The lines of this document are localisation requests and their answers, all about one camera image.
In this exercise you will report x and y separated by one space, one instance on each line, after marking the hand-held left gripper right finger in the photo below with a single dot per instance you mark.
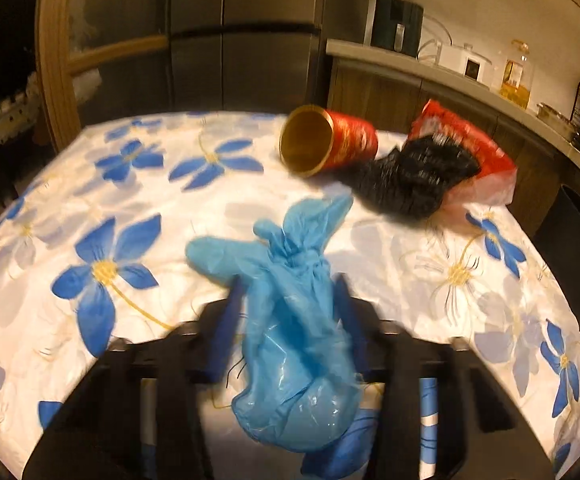
369 340

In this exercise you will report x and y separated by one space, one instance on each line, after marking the red plastic bag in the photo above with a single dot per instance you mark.
469 140

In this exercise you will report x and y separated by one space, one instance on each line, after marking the wooden glass door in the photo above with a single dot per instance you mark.
52 85

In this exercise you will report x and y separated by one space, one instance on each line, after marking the blue plastic bag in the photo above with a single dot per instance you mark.
290 310

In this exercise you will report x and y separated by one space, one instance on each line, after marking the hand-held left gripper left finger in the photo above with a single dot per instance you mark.
225 320

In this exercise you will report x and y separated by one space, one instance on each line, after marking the cooking oil bottle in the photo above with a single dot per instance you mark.
515 80

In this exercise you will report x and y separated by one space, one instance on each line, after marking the black air fryer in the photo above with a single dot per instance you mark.
394 25

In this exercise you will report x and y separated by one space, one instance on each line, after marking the floral tablecloth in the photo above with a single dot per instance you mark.
120 185

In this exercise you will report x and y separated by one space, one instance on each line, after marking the grey kitchen countertop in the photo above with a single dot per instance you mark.
419 67

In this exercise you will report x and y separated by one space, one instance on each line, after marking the dark steel refrigerator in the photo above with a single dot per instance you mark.
245 10

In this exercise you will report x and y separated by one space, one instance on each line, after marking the red paper cup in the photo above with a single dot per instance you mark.
349 135

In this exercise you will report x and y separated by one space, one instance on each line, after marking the wooden base cabinets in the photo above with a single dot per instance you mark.
369 95

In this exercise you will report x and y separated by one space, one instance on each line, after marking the black plastic bag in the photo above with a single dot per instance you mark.
409 180

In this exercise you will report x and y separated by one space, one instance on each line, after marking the white electric cooker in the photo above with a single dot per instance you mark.
467 62

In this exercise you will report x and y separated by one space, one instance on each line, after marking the polka dot cloth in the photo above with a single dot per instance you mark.
0 120

